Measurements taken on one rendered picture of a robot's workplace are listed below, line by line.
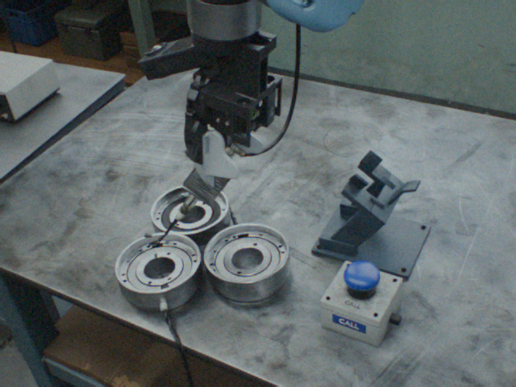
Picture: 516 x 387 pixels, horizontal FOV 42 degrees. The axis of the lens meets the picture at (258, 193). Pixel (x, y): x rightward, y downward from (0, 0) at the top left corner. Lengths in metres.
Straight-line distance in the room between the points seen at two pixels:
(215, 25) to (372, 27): 1.85
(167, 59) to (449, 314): 0.43
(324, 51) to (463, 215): 1.75
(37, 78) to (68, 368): 0.67
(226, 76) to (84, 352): 0.60
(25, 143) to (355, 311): 0.89
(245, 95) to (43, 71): 0.90
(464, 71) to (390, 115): 1.33
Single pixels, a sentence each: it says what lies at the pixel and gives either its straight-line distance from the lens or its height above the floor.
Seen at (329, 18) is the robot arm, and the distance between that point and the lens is 0.55.
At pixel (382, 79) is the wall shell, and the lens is 2.56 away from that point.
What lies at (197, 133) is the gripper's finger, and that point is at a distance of 0.74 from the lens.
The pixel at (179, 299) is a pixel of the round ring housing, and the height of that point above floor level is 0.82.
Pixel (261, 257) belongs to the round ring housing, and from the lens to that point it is 0.84.
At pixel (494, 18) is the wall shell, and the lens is 2.34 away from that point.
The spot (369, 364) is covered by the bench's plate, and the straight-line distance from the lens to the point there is 0.75.
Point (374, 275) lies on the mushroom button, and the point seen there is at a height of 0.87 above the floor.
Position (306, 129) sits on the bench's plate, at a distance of 1.09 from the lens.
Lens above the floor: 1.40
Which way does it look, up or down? 38 degrees down
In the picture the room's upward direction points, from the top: 7 degrees counter-clockwise
